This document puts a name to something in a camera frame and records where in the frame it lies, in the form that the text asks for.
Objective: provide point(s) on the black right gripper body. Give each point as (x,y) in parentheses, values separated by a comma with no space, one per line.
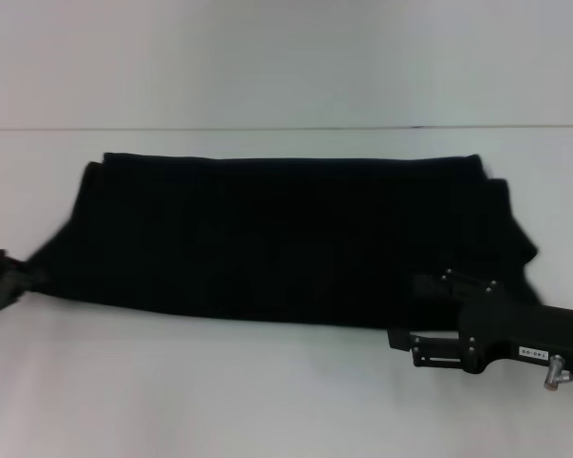
(525,334)

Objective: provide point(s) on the black shirt with FREE print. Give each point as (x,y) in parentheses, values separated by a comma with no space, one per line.
(286,238)

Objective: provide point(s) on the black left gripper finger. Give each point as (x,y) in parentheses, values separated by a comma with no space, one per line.
(9,267)

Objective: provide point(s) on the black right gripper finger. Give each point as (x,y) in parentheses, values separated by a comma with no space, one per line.
(439,284)
(425,346)

